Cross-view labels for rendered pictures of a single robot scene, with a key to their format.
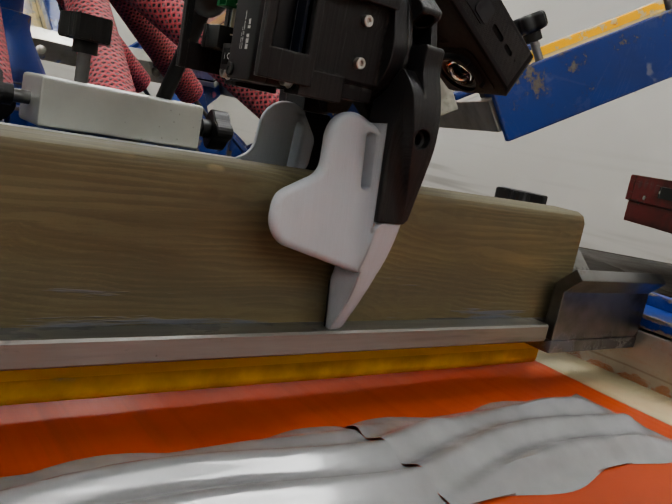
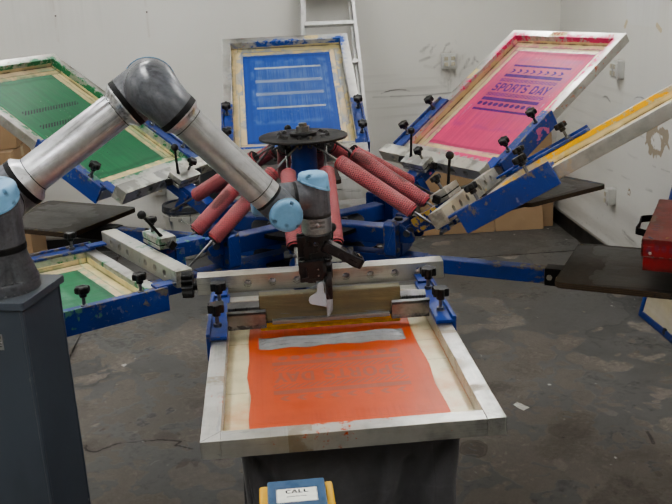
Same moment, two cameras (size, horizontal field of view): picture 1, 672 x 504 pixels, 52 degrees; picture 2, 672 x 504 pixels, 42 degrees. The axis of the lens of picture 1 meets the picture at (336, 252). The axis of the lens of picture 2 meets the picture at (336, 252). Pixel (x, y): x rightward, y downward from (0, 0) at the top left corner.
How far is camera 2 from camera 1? 1.97 m
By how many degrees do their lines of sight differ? 34
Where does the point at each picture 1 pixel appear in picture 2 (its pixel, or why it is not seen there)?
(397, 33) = (323, 270)
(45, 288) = (279, 313)
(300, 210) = (313, 299)
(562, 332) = (395, 313)
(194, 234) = (299, 303)
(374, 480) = (322, 339)
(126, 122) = not seen: hidden behind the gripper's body
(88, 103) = not seen: hidden behind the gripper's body
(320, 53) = (311, 276)
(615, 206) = not seen: outside the picture
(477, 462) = (345, 338)
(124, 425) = (295, 332)
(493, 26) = (350, 259)
